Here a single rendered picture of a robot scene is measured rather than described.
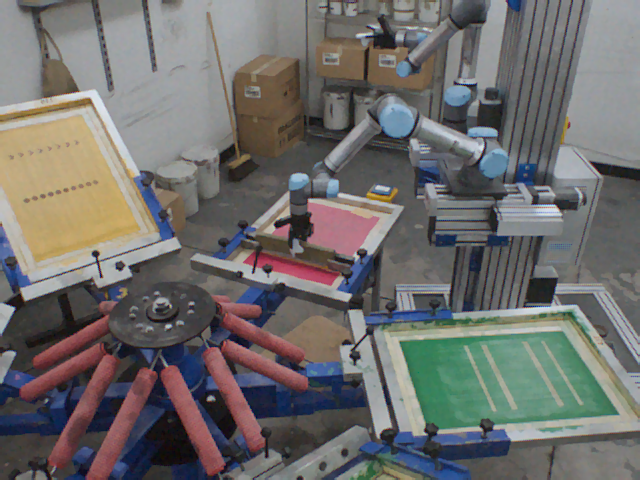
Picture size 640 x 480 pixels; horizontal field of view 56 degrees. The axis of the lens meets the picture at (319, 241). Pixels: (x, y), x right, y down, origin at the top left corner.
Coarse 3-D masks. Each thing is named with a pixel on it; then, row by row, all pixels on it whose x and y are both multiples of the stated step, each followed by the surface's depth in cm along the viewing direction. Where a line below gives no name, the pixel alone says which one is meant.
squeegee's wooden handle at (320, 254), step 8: (256, 240) 258; (264, 240) 256; (272, 240) 254; (280, 240) 252; (272, 248) 256; (280, 248) 254; (288, 248) 253; (304, 248) 249; (312, 248) 247; (320, 248) 246; (328, 248) 246; (304, 256) 251; (312, 256) 249; (320, 256) 248; (328, 256) 246
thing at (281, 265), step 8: (312, 208) 296; (320, 208) 296; (328, 208) 296; (336, 208) 296; (288, 224) 283; (280, 232) 277; (248, 256) 260; (264, 256) 260; (272, 256) 260; (248, 264) 255; (264, 264) 255; (272, 264) 255; (280, 264) 255; (288, 264) 255; (280, 272) 250
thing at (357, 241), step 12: (336, 216) 290; (348, 216) 290; (360, 216) 290; (372, 216) 290; (360, 228) 280; (360, 240) 271; (348, 252) 263; (300, 264) 255; (300, 276) 248; (312, 276) 248; (324, 276) 248; (336, 276) 248
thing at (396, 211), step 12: (288, 192) 303; (276, 204) 293; (288, 204) 299; (348, 204) 299; (360, 204) 296; (372, 204) 293; (384, 204) 293; (264, 216) 283; (276, 216) 289; (396, 216) 283; (264, 228) 280; (384, 228) 273; (384, 240) 269; (372, 252) 257; (240, 264) 249
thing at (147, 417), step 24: (216, 336) 207; (72, 384) 186; (120, 384) 188; (240, 384) 188; (264, 384) 188; (72, 408) 184; (288, 408) 187; (144, 432) 172; (216, 432) 172; (96, 456) 163; (120, 456) 165
